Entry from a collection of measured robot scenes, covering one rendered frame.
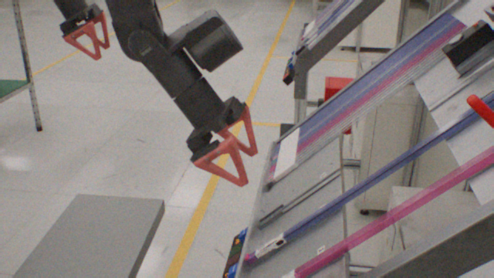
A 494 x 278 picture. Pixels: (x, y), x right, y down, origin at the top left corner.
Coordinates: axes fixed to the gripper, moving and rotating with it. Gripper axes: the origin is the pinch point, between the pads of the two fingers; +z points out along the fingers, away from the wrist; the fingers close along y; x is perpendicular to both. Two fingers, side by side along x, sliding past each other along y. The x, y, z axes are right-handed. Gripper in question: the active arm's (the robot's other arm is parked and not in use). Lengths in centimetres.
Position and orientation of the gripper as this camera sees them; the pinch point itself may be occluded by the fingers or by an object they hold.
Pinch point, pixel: (246, 164)
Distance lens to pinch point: 69.9
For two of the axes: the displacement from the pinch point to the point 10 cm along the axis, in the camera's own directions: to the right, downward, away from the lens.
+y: 1.8, -4.2, 8.9
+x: -7.9, 4.8, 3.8
